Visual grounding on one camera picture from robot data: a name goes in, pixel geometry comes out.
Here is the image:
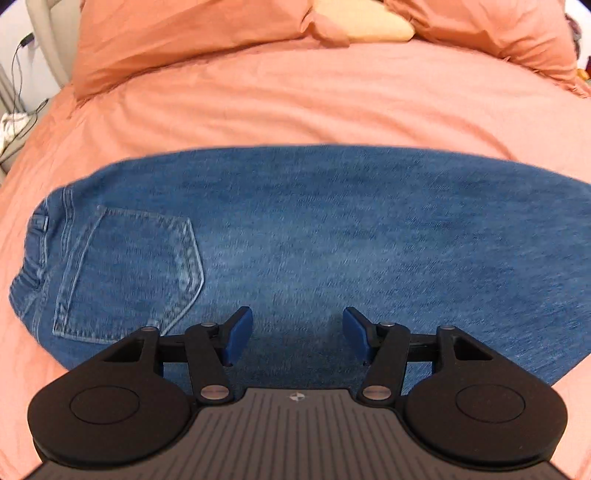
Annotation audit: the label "black charger cable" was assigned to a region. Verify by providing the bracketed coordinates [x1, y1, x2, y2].
[9, 41, 51, 121]

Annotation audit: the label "beige padded headboard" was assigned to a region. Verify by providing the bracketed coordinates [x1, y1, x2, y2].
[25, 0, 84, 88]

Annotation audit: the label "beige nightstand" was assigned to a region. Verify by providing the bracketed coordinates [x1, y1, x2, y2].
[0, 138, 24, 181]

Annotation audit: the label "white crumpled cloth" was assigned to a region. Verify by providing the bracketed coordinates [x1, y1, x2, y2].
[0, 112, 33, 148]

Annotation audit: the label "orange pillow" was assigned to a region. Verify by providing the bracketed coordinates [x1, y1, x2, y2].
[74, 0, 352, 100]
[383, 0, 591, 99]

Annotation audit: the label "yellow cushion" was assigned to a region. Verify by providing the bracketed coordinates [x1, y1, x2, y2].
[314, 0, 415, 43]

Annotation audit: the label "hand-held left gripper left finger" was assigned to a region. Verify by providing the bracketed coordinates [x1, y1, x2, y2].
[99, 307, 254, 406]

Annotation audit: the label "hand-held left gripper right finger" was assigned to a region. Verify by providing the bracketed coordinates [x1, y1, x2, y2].
[342, 307, 497, 409]

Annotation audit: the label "blue denim pants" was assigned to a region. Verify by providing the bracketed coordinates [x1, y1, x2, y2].
[8, 144, 591, 402]

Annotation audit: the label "beige curtain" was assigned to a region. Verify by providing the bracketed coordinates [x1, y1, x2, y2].
[0, 62, 17, 114]

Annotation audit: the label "orange bed sheet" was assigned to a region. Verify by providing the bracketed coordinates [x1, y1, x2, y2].
[0, 39, 591, 480]

